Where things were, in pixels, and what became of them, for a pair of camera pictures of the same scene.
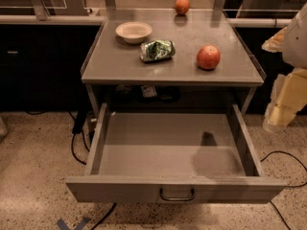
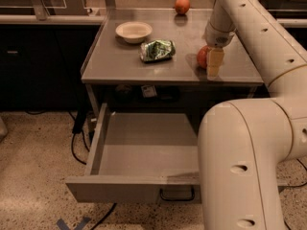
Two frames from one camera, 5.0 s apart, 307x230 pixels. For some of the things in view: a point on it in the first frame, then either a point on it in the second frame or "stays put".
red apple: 208,57 stays put
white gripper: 296,43 to 218,37
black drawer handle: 177,198 stays put
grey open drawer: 173,158 stays put
